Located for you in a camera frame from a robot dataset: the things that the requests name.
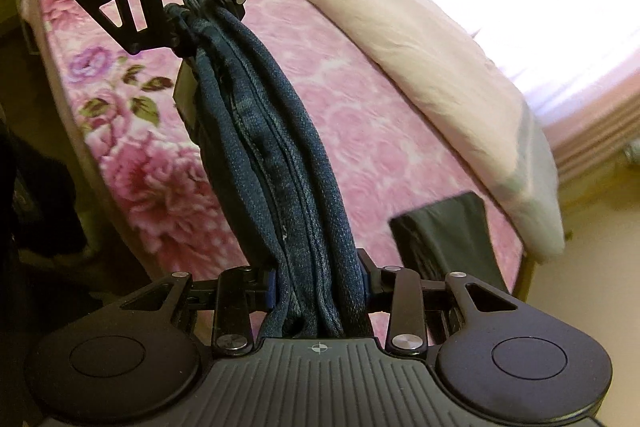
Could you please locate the pink floral blanket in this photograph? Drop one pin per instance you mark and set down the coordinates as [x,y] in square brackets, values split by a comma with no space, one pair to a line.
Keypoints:
[380,132]

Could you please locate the wall radiator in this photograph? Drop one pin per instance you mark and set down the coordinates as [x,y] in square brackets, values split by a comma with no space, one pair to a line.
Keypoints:
[600,142]

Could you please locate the folded black garment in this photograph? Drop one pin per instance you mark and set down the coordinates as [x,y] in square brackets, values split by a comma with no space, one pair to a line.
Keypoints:
[450,242]

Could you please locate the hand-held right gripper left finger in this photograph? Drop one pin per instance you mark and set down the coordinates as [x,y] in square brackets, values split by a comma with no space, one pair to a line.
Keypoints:
[271,288]

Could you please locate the blue denim jeans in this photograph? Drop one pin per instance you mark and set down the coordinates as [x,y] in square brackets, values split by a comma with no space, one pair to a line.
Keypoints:
[280,167]

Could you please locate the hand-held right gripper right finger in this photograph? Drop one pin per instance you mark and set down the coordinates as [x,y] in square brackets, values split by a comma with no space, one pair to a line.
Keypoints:
[364,283]

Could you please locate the pale pink quilt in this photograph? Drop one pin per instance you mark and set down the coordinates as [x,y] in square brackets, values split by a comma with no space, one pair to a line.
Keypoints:
[450,72]

